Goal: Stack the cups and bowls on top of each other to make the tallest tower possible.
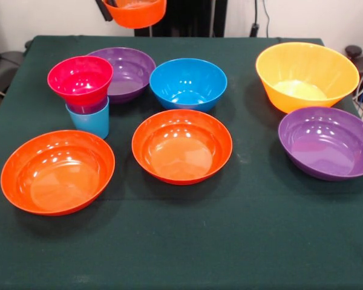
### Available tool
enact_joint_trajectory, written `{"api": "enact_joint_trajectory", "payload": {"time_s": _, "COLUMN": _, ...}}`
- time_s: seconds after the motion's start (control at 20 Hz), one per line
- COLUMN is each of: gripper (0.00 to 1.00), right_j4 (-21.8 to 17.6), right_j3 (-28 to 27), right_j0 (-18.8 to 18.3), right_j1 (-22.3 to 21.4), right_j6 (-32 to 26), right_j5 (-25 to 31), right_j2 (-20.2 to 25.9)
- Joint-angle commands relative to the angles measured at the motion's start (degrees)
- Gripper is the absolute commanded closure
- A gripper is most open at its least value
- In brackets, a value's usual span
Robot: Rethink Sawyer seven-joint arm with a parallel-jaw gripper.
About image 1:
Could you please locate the small deep orange bowl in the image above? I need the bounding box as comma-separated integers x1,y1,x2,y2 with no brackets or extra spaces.
102,0,168,30

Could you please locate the purple plastic bowl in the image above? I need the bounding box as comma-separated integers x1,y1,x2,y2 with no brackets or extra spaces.
87,47,157,105
278,106,363,182

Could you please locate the pink plastic bowl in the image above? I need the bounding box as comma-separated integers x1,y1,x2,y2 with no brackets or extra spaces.
47,55,114,106

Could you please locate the purple plastic cup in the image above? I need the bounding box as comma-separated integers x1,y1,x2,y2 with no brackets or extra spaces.
67,96,109,115

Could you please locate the blue plastic bowl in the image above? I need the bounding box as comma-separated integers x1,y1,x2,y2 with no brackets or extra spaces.
149,58,228,113

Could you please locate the blue plastic cup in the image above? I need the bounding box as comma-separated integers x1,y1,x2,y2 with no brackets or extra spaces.
65,96,110,140

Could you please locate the wide red-orange bowl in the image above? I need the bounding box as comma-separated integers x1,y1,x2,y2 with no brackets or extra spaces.
131,108,233,185
0,129,116,217

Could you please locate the large yellow-orange bowl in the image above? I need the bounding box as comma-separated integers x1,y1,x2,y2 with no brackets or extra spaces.
255,42,361,114

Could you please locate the dark green tablecloth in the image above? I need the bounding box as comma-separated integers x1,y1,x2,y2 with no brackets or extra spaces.
0,35,363,290

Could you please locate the black cable with plug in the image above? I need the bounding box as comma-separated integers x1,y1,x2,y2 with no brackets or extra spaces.
249,0,260,38

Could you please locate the thin black cable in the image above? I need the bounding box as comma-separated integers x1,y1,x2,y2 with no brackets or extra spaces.
261,0,271,39

